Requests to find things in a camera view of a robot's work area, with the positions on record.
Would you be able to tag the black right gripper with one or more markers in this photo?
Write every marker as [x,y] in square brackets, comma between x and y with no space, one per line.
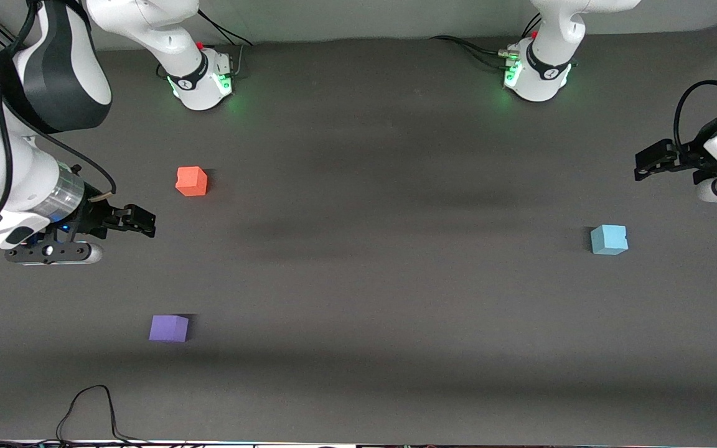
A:
[93,217]

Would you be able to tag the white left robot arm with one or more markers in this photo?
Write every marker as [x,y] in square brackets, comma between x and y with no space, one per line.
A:
[545,62]

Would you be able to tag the purple foam block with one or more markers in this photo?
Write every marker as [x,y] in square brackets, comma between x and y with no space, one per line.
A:
[168,328]

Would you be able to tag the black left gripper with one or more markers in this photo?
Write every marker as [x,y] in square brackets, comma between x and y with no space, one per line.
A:
[694,156]

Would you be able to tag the light blue foam block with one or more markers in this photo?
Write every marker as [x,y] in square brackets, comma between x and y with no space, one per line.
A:
[609,240]

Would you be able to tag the orange foam block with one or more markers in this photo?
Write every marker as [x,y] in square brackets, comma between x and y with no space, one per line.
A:
[191,181]

